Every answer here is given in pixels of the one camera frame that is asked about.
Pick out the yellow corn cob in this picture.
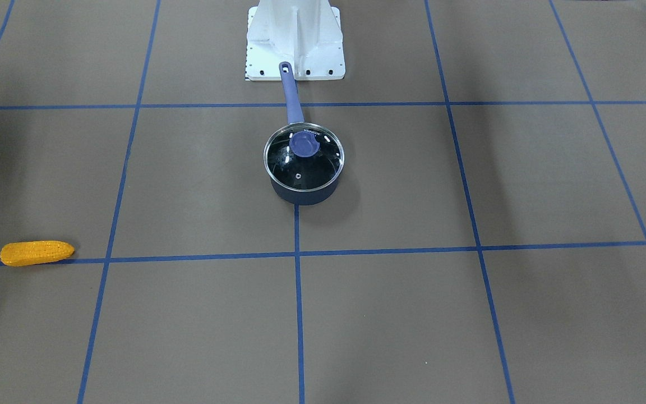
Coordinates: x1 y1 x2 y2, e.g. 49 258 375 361
0 240 75 268

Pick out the blue saucepan with handle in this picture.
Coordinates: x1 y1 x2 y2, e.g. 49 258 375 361
270 61 341 205

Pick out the glass lid with blue knob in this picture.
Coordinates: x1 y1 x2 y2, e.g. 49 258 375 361
262 122 345 192

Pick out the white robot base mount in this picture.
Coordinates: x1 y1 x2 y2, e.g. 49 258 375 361
244 1 346 81

